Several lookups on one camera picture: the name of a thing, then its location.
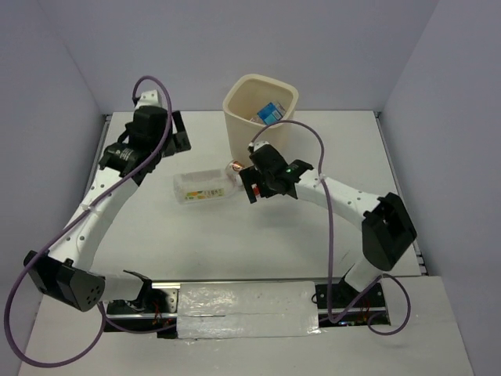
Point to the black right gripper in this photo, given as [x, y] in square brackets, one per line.
[251, 175]

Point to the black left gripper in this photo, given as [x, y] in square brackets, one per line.
[178, 142]

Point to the red cap clear bottle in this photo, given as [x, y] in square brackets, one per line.
[232, 171]

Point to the square clear juice bottle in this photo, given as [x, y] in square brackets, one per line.
[206, 185]

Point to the blue cap clear bottle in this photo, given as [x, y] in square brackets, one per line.
[271, 113]

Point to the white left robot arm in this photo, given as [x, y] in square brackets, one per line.
[64, 272]

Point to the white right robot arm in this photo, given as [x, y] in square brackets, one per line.
[386, 227]

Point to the beige plastic bin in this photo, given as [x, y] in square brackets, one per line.
[250, 94]

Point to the white foil cover sheet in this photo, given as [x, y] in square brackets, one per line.
[247, 310]

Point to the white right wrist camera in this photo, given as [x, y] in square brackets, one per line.
[254, 146]

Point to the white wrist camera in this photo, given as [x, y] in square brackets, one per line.
[149, 98]
[254, 146]

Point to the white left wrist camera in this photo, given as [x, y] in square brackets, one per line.
[149, 98]

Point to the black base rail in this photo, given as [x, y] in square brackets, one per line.
[160, 314]

